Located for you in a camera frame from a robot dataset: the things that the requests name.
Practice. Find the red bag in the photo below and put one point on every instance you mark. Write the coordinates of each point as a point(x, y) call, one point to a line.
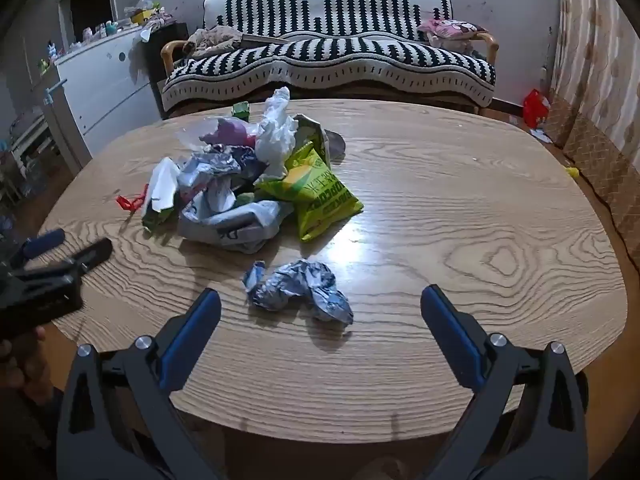
point(536, 107)

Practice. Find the white dresser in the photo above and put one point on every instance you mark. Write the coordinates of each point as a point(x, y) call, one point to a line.
point(100, 90)

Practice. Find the red wrapper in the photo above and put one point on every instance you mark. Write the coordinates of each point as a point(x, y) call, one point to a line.
point(131, 203)

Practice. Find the crumpled silver foil wrapper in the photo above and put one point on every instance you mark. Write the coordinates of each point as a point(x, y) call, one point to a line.
point(210, 167)

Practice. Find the white paper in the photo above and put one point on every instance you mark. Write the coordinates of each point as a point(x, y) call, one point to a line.
point(540, 135)

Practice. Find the white rack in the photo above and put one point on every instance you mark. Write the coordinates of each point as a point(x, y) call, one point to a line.
point(25, 145)

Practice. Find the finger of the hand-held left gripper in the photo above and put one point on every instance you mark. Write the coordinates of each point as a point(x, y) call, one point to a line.
point(95, 252)
point(45, 241)

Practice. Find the dark cabinet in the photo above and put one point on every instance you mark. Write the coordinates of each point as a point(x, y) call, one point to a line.
point(160, 55)

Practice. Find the silver blue wrapper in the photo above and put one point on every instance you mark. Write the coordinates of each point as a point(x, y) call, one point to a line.
point(300, 287)

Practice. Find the row of small bottles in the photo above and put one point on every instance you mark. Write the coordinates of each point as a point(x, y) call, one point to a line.
point(102, 30)

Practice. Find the pink cushion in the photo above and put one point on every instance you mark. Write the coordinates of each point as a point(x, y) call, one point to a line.
point(452, 30)

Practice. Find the beige patterned curtain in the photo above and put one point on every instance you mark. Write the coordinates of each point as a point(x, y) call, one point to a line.
point(595, 85)

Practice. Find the person's left hand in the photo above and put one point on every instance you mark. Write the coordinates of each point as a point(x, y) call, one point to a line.
point(25, 365)

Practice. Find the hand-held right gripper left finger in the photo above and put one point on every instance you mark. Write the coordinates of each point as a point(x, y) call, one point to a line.
point(192, 325)

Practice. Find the yellow box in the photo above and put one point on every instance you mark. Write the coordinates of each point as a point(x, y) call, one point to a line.
point(141, 15)

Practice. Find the small green box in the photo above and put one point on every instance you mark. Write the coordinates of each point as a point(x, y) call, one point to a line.
point(241, 110)

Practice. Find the brown cloth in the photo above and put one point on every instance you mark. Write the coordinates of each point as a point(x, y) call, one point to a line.
point(210, 40)

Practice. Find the wooden sofa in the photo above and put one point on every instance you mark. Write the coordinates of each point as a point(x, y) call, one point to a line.
point(170, 50)

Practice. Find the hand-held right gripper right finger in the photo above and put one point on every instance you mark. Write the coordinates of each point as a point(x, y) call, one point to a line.
point(450, 330)

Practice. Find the black white striped sofa cover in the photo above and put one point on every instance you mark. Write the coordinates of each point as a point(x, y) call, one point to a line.
point(325, 65)

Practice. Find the yellow-green snack bag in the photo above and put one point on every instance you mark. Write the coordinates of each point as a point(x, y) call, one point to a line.
point(325, 200)

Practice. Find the yellow toy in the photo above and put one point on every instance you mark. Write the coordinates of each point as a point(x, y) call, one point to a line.
point(573, 172)

